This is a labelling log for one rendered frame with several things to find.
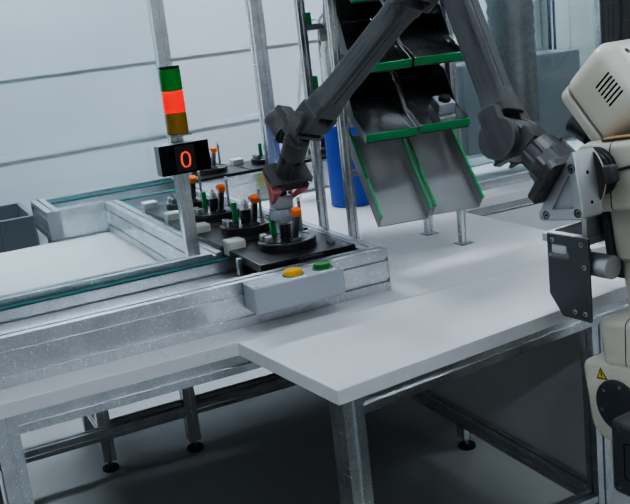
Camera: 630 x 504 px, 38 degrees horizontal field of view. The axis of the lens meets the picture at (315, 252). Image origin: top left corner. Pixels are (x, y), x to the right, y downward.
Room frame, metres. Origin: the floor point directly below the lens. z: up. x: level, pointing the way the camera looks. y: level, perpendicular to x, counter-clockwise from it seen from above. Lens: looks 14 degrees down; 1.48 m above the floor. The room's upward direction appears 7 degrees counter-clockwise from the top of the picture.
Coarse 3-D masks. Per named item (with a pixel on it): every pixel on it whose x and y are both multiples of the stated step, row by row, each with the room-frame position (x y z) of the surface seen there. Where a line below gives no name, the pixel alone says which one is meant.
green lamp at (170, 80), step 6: (162, 72) 2.15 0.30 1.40; (168, 72) 2.15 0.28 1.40; (174, 72) 2.15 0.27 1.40; (162, 78) 2.15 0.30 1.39; (168, 78) 2.15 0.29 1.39; (174, 78) 2.15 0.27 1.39; (180, 78) 2.17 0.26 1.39; (162, 84) 2.15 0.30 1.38; (168, 84) 2.15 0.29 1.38; (174, 84) 2.15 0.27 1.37; (180, 84) 2.16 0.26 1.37; (162, 90) 2.16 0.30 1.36; (168, 90) 2.15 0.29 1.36; (174, 90) 2.15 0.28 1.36
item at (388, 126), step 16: (368, 80) 2.43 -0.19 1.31; (384, 80) 2.37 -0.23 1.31; (352, 96) 2.37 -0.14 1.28; (368, 96) 2.37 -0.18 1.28; (384, 96) 2.37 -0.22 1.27; (352, 112) 2.24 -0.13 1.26; (368, 112) 2.29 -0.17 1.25; (384, 112) 2.30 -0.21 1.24; (400, 112) 2.28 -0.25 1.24; (368, 128) 2.22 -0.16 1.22; (384, 128) 2.22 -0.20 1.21; (400, 128) 2.22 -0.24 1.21; (416, 128) 2.19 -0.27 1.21
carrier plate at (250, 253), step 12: (324, 240) 2.15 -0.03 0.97; (336, 240) 2.14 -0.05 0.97; (240, 252) 2.13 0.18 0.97; (252, 252) 2.12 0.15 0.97; (300, 252) 2.06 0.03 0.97; (312, 252) 2.05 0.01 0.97; (324, 252) 2.05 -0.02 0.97; (336, 252) 2.06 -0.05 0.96; (252, 264) 2.03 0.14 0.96; (264, 264) 1.99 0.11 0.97; (276, 264) 2.00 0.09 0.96; (288, 264) 2.01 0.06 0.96
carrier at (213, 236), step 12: (240, 216) 2.37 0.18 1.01; (264, 216) 2.42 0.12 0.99; (204, 228) 2.41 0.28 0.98; (216, 228) 2.44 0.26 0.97; (228, 228) 2.32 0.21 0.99; (240, 228) 2.31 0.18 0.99; (252, 228) 2.31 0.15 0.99; (264, 228) 2.32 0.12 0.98; (276, 228) 2.35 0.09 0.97; (204, 240) 2.33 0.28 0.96; (216, 240) 2.29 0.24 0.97; (252, 240) 2.25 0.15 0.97
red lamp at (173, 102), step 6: (180, 90) 2.16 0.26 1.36; (162, 96) 2.16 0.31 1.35; (168, 96) 2.15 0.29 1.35; (174, 96) 2.15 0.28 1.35; (180, 96) 2.16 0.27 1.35; (168, 102) 2.15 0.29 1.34; (174, 102) 2.15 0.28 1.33; (180, 102) 2.16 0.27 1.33; (168, 108) 2.15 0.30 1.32; (174, 108) 2.15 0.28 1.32; (180, 108) 2.15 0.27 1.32
